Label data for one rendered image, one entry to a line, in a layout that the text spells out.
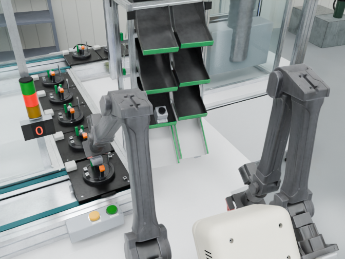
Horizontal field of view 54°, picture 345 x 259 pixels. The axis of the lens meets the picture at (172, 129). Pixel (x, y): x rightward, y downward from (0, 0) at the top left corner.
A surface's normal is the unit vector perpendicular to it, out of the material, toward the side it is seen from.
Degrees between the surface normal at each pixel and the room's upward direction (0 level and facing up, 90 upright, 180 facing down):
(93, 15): 90
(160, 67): 25
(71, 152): 0
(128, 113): 66
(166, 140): 45
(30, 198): 0
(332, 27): 90
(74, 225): 0
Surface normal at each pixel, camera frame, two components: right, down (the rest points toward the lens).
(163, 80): 0.14, -0.52
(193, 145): 0.22, -0.20
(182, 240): 0.01, -0.82
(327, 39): 0.34, 0.54
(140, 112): 0.40, 0.15
